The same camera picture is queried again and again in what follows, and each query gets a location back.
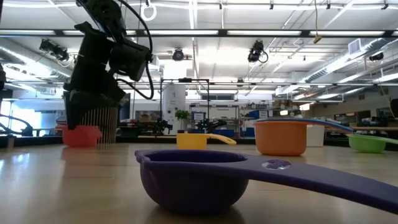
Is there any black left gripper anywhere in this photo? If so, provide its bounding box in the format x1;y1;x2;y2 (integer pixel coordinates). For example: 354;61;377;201
63;21;127;131

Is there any red measuring cup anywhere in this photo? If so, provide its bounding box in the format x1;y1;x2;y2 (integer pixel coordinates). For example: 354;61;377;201
61;124;103;148

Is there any yellow measuring cup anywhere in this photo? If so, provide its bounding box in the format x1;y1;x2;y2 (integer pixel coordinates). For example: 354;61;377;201
176;133;238;151

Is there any dark blue measuring cup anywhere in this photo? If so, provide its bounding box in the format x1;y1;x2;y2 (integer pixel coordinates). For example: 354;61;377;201
134;149;398;215

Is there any orange measuring cup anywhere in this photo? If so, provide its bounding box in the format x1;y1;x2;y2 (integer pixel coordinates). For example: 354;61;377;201
252;119;354;157

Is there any green measuring cup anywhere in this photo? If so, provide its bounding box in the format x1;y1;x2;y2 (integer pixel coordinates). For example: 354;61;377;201
346;133;398;154

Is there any white plastic basket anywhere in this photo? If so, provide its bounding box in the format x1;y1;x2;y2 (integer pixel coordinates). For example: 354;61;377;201
306;124;326;147

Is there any potted plant in slatted pot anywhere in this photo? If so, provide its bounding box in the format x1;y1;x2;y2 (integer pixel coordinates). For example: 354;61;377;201
70;93;124;146

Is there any white round column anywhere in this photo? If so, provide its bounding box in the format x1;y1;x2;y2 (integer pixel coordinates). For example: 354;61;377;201
161;83;187;135

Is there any small potted tree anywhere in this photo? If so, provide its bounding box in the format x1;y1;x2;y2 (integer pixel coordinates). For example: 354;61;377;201
174;109;191;135

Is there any long ceiling light bar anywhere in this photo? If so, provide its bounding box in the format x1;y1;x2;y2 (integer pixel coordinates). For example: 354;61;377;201
0;29;398;38

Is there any black curved hose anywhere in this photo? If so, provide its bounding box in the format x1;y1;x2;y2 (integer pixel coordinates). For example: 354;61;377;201
0;113;34;138

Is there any black ceiling-mounted camera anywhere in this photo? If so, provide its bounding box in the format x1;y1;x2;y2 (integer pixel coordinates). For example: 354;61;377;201
172;48;185;62
39;39;70;62
247;39;269;63

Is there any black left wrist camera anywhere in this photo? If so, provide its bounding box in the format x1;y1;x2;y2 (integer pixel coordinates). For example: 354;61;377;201
108;39;153;82

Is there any silver air duct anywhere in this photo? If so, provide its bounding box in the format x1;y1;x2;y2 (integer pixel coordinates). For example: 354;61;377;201
303;37;398;85
0;37;72;78

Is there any black left wrist camera cable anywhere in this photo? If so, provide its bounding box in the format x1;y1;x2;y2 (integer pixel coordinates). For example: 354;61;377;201
116;0;155;100

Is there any black metal frame stand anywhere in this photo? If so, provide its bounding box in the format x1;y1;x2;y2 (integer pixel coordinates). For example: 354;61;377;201
159;77;210;138

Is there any white hanging ring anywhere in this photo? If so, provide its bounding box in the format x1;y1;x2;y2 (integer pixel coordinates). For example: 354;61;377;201
140;0;157;22

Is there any yellow hanging cord connector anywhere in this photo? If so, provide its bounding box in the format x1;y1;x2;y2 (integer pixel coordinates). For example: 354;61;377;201
313;0;323;44

